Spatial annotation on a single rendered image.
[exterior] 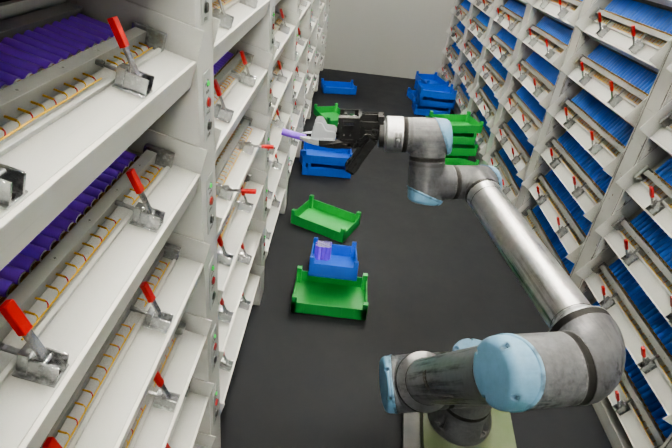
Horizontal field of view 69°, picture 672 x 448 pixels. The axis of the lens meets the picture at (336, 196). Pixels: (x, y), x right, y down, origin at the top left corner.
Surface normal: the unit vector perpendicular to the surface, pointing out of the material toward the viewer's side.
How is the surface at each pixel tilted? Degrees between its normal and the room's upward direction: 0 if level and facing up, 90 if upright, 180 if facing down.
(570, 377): 52
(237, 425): 0
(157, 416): 15
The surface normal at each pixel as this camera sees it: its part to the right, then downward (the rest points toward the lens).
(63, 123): 0.36, -0.80
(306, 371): 0.11, -0.87
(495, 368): -0.95, -0.04
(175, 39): -0.05, 0.49
